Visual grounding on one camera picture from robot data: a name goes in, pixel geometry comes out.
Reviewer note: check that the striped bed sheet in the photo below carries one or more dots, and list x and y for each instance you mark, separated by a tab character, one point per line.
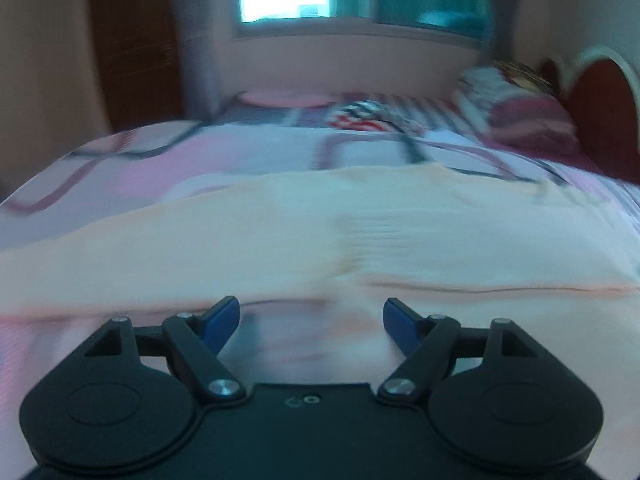
300	112

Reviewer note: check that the maroon striped pillow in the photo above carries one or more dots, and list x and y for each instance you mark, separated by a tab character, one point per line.
530	120

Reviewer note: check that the red navy striped garment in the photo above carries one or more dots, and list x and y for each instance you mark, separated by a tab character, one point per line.
370	115

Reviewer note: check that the grey white striped pillow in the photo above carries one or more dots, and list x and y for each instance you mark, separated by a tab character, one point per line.
477	95

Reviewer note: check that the cream soft garment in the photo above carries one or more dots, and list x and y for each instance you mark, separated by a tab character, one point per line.
310	240

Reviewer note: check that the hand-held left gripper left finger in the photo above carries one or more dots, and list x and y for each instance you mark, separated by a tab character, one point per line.
220	322

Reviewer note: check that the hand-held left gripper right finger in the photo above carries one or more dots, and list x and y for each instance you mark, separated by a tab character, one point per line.
401	324

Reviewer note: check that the pink white patterned blanket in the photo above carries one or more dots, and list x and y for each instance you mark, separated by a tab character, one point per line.
240	152

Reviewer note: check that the pink flat pillow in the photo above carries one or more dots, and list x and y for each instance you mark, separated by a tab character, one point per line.
285	99

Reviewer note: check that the grey curtain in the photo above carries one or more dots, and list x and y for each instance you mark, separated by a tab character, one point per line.
502	10
197	35

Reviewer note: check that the brown wooden door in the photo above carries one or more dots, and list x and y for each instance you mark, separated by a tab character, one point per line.
135	45

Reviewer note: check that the red white scalloped headboard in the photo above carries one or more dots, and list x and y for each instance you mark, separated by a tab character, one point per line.
605	110

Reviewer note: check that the gold patterned cushion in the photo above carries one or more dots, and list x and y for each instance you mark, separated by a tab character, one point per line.
525	76

